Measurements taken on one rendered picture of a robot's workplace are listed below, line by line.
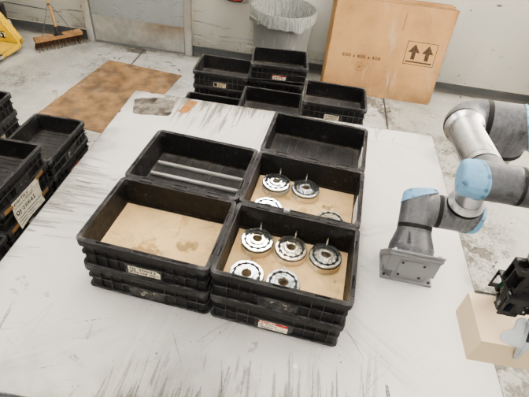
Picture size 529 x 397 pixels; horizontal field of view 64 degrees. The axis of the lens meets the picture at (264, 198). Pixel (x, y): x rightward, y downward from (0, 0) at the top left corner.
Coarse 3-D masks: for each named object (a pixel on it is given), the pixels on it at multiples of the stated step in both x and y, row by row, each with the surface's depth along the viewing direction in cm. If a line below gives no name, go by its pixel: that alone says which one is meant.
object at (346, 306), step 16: (256, 208) 136; (336, 224) 134; (224, 240) 124; (224, 272) 116; (352, 272) 120; (256, 288) 116; (272, 288) 114; (288, 288) 114; (352, 288) 116; (320, 304) 114; (336, 304) 112; (352, 304) 112
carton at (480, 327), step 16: (464, 304) 95; (480, 304) 92; (464, 320) 94; (480, 320) 89; (496, 320) 89; (512, 320) 90; (464, 336) 92; (480, 336) 86; (496, 336) 86; (464, 352) 91; (480, 352) 88; (496, 352) 87; (512, 352) 86; (528, 352) 85; (528, 368) 89
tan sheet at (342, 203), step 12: (288, 192) 158; (324, 192) 160; (336, 192) 161; (288, 204) 153; (300, 204) 154; (312, 204) 154; (324, 204) 155; (336, 204) 156; (348, 204) 156; (348, 216) 152
